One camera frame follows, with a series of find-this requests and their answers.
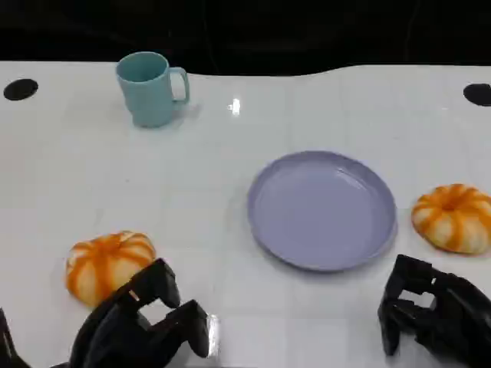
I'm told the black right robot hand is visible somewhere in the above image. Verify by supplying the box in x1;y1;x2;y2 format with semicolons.
377;254;491;368

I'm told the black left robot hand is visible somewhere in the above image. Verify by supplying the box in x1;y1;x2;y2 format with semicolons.
49;257;211;368

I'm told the orange white toy bread roll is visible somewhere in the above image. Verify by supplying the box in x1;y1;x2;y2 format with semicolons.
411;183;491;256
65;230;157;307

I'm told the lilac plate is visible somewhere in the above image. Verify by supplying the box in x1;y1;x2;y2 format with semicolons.
246;150;398;273

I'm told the pale green mug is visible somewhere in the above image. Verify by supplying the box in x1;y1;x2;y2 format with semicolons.
116;51;190;129

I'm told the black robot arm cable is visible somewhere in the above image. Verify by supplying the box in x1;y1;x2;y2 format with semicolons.
0;306;31;368

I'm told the black table cable hole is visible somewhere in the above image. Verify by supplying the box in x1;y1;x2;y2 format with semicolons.
463;83;491;107
2;78;39;102

